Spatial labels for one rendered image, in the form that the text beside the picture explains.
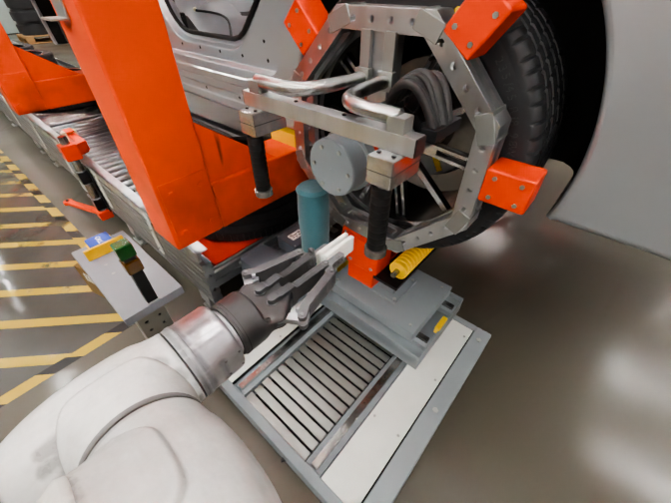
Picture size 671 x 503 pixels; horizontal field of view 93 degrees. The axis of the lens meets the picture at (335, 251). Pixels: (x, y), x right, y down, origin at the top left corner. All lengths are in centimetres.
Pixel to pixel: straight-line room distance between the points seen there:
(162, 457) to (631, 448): 145
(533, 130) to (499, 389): 97
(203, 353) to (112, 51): 69
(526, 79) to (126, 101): 82
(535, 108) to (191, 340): 68
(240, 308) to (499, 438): 110
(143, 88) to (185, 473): 81
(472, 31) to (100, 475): 69
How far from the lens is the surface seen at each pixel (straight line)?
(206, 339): 38
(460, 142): 98
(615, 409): 160
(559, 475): 138
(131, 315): 106
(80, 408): 36
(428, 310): 125
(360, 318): 125
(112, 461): 27
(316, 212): 86
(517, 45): 73
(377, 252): 61
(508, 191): 69
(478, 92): 67
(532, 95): 73
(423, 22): 70
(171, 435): 28
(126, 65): 91
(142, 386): 34
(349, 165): 66
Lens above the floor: 116
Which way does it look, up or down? 41 degrees down
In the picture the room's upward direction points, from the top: straight up
